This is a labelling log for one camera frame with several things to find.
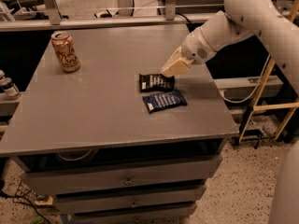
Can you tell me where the top grey drawer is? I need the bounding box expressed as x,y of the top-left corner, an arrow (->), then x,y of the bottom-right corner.
23,155 -> 222,195

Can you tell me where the middle grey drawer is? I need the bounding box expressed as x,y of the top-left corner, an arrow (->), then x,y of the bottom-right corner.
54,181 -> 206,214

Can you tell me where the blue rxbar blueberry wrapper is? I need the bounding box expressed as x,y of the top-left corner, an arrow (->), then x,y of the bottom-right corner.
142,91 -> 188,114

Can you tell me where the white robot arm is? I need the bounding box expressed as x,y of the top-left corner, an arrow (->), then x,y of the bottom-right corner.
162,0 -> 299,224

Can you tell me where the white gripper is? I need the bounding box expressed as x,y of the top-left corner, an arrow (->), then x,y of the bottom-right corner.
161,27 -> 217,77

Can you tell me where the grey drawer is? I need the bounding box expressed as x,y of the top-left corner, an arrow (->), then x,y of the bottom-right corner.
23,155 -> 222,195
73,202 -> 196,224
54,181 -> 206,214

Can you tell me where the white cable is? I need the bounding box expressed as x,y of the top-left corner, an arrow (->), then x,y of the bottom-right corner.
220,54 -> 272,105

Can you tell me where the orange soda can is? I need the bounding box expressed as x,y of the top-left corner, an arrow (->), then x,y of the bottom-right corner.
51,31 -> 80,73

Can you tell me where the black floor cable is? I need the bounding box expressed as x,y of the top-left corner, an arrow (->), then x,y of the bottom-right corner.
0,179 -> 52,224

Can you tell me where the black rxbar chocolate wrapper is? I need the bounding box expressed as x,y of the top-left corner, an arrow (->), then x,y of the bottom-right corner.
139,74 -> 175,92

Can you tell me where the grey drawer cabinet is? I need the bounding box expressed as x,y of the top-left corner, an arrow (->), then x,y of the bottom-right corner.
0,23 -> 240,224

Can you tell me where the metal railing bar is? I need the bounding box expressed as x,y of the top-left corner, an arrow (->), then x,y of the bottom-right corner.
0,13 -> 214,32

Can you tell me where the bottom grey drawer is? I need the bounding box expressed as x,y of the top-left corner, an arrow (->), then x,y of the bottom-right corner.
73,202 -> 196,224

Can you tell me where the small dark bottle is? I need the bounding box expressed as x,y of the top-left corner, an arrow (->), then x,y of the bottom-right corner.
0,70 -> 21,99

